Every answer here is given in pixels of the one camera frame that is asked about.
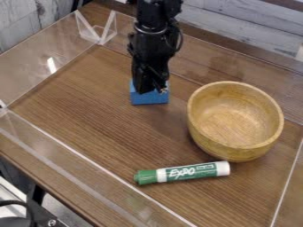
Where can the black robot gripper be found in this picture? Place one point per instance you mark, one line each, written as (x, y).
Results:
(152, 47)

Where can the blue foam block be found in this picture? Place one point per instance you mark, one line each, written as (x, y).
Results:
(151, 97)

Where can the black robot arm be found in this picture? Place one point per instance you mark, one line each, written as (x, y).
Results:
(156, 14)

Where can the brown wooden bowl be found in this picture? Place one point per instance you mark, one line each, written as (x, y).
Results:
(235, 120)

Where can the green Expo marker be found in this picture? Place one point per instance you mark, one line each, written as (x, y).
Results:
(162, 175)

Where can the clear acrylic tray wall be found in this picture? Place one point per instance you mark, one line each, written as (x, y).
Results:
(79, 139)

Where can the black metal bracket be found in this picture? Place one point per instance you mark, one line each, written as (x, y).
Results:
(43, 217)

